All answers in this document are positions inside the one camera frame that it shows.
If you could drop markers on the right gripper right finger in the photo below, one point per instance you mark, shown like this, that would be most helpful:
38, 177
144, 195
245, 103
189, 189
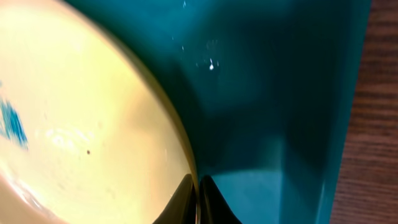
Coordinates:
213, 207

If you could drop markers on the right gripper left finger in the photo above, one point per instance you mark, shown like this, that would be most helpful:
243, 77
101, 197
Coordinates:
181, 208

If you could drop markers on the yellow-green plate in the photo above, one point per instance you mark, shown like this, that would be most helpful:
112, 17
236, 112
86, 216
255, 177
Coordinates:
87, 135

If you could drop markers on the teal plastic tray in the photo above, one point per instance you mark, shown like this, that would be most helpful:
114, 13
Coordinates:
263, 88

